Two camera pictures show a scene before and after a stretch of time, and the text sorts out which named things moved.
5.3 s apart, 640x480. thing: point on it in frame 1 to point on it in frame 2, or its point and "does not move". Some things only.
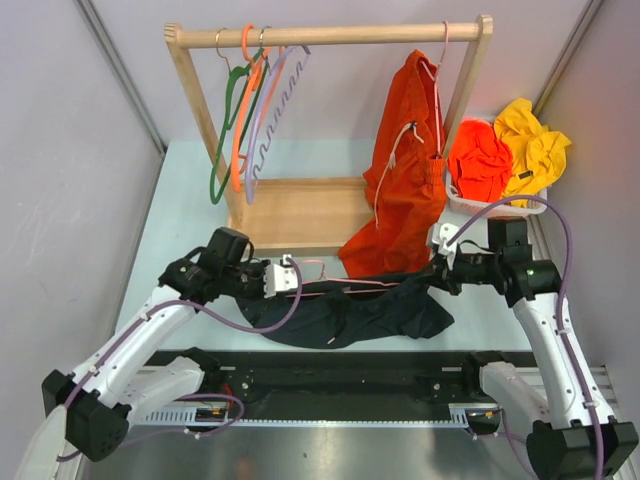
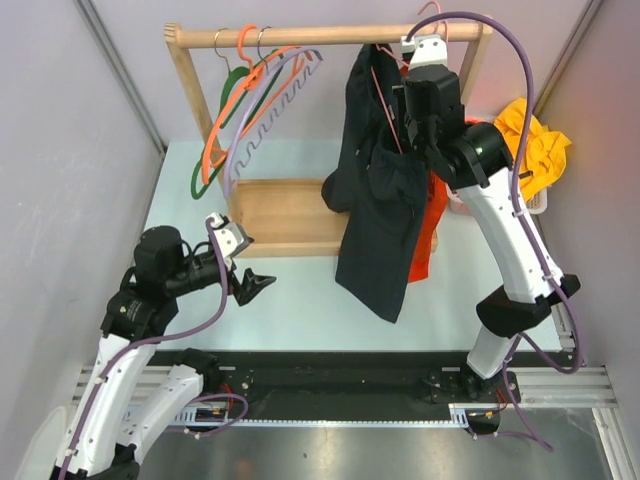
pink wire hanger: (326, 279) to (388, 53)
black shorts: (346, 312) to (379, 181)
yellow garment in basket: (537, 154) does not move
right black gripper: (442, 274) to (405, 137)
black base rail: (344, 380) does not move
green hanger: (244, 84) to (196, 193)
